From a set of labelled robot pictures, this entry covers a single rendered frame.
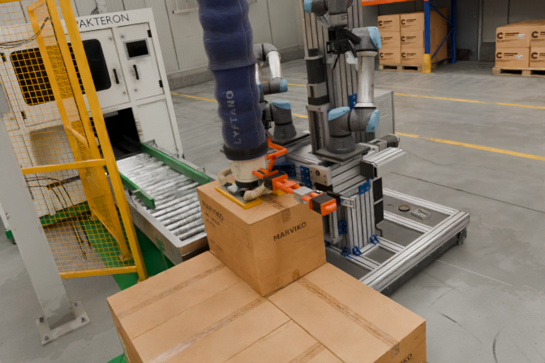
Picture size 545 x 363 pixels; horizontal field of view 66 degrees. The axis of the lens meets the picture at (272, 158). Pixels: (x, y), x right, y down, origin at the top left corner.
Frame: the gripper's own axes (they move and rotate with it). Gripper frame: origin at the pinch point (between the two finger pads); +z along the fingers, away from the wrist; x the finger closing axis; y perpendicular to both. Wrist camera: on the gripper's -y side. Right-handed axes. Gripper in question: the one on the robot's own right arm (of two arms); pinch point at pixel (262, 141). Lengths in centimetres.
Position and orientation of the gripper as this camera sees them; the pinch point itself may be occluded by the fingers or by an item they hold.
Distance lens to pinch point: 254.2
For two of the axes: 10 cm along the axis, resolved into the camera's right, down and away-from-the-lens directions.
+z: 1.3, 9.3, 3.4
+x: 8.3, -2.9, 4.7
